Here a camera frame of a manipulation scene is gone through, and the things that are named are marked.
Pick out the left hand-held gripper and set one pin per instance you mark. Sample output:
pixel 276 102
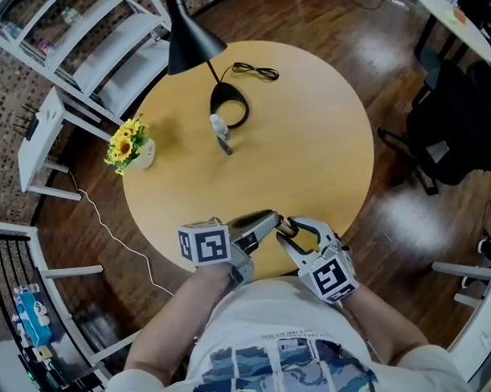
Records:
pixel 211 246

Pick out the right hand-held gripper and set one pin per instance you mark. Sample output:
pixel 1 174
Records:
pixel 331 278

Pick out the white tube with purple label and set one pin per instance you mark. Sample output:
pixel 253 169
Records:
pixel 220 126

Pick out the person's right forearm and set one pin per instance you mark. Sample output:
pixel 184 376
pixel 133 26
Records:
pixel 385 324

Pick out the person's left forearm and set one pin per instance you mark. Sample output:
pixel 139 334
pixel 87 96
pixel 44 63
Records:
pixel 164 329

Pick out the person's white printed t-shirt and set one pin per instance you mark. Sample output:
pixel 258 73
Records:
pixel 285 313

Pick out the sunflowers in white pot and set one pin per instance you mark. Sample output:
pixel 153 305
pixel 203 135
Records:
pixel 124 147

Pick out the black office chair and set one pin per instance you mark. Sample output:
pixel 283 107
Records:
pixel 453 126

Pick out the black desk lamp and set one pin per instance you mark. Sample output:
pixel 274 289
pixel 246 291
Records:
pixel 190 40

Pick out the small white side table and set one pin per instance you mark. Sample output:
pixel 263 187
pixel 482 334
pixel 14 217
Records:
pixel 40 152

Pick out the white mug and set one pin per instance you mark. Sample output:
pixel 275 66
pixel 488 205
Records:
pixel 41 308

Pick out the white metal shelf unit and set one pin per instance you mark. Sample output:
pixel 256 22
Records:
pixel 126 38

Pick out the clear water bottle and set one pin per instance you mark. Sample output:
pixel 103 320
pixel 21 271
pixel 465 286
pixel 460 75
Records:
pixel 26 289

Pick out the black router with antennas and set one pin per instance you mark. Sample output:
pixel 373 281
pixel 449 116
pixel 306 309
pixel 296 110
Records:
pixel 31 127

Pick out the blue tissue box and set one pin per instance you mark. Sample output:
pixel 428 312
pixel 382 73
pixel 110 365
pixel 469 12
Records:
pixel 30 324

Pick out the white round table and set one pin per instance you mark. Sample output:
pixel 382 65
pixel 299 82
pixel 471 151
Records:
pixel 456 21

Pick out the colourful drink can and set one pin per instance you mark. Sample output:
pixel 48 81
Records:
pixel 45 47

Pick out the clear plastic bottle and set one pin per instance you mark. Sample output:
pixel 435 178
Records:
pixel 71 15

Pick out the white metal frame table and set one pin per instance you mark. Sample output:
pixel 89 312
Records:
pixel 460 271

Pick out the black top white frame table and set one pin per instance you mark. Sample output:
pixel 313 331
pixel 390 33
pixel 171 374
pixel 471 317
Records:
pixel 66 271

